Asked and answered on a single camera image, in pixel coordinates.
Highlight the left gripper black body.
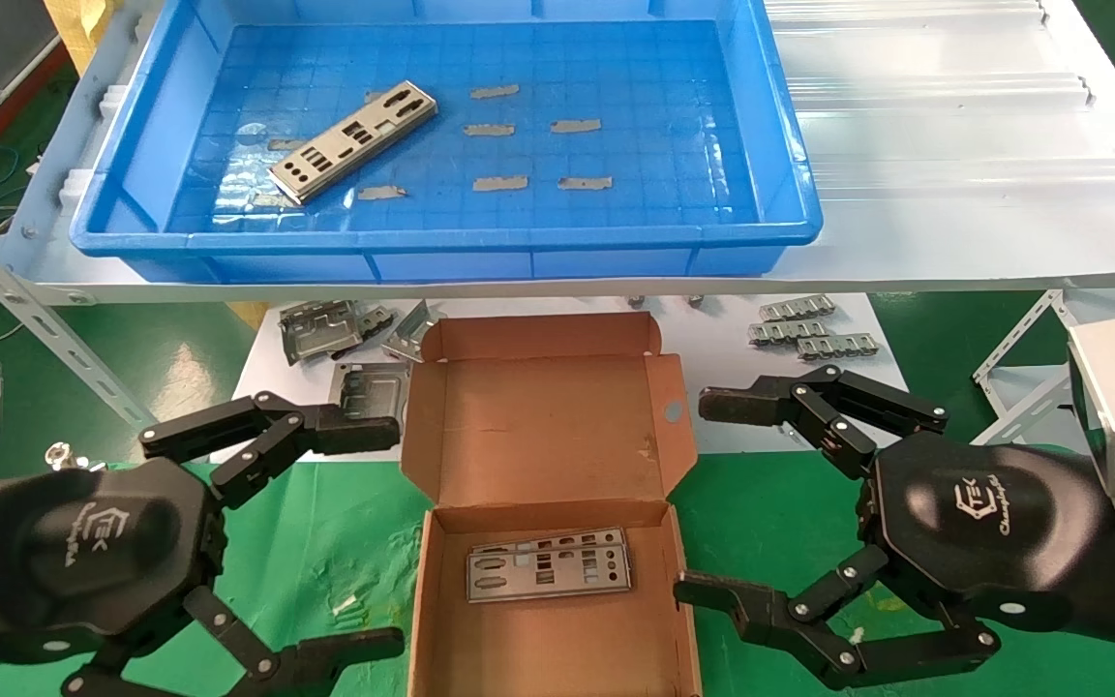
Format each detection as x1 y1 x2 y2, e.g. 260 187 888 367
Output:
0 457 227 667

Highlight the silver metal IO shield plate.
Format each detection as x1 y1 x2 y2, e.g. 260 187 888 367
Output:
268 80 438 206
466 544 633 604
488 527 628 561

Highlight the angled grey metal part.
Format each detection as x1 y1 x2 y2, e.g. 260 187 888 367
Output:
383 300 447 364

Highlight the green cloth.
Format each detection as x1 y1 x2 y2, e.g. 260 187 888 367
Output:
0 447 1115 697

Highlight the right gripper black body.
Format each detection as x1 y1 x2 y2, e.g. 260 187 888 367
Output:
856 431 1112 632

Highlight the brown cardboard box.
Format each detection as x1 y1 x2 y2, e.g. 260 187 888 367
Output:
401 312 704 697

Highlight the slotted grey metal strip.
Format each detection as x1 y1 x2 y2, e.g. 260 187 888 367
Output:
760 294 837 322
797 333 881 361
749 319 829 347

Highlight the slotted grey angle leg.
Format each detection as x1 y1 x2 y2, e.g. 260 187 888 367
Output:
0 198 160 429

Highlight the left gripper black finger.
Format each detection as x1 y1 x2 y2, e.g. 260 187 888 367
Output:
139 391 402 509
62 586 407 697

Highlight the silver binder clip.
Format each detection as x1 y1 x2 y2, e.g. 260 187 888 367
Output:
46 442 105 475

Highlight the blue plastic tray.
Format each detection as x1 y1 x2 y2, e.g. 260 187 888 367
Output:
71 0 823 284

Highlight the large grey metal bracket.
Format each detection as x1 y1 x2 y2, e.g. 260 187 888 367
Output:
279 300 365 366

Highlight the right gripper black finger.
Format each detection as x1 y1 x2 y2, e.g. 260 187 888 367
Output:
699 364 949 482
674 544 1001 690

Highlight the white flat board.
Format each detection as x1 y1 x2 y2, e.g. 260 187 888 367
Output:
209 295 907 464

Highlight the square grey metal frame bracket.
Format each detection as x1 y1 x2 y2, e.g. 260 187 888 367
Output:
329 362 411 422

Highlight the slotted white angle frame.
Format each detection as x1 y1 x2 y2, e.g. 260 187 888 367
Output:
972 287 1115 446

